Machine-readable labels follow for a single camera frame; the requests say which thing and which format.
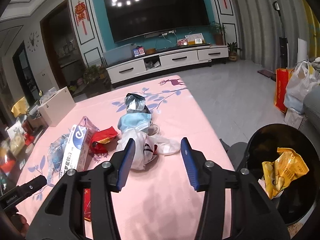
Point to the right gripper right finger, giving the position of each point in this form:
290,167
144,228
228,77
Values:
208,177

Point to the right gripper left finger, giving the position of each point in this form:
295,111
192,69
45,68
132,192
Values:
106,178

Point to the white plastic bag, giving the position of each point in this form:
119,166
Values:
302,81
147,147

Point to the clear plastic wrapper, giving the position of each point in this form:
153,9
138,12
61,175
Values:
56,149

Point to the yellow snack bag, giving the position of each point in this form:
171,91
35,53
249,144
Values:
278,175

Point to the black trash bin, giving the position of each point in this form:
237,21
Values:
296,200

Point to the person's left hand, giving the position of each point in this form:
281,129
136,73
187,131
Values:
20,223

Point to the red flat packet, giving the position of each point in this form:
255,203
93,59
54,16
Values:
87,205

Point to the white toothpaste box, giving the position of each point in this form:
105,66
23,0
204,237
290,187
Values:
76,150

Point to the red snack wrapper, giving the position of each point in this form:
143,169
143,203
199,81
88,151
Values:
100,139

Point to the blue face mask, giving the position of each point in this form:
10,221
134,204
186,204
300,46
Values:
138,121

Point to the dark crumpled foil wrapper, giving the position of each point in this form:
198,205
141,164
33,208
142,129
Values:
135,104

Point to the white cardboard box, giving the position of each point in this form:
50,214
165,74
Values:
57,107

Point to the large floor plant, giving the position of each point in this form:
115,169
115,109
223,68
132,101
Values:
97,80

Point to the white TV cabinet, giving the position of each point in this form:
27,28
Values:
166,60

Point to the potted plant on floor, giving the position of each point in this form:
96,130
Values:
233,51

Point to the red paper shopping bag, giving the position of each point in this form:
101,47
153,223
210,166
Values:
282,79

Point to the white plastic bag on floor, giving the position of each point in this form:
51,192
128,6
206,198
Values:
302,81

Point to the potted plant on cabinet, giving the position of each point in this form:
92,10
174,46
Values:
218,32

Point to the red chinese knot decoration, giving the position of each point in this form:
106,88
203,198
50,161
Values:
81,14

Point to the large black television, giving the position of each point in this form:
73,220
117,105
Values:
131,18

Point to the wall clock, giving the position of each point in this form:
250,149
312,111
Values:
33,41

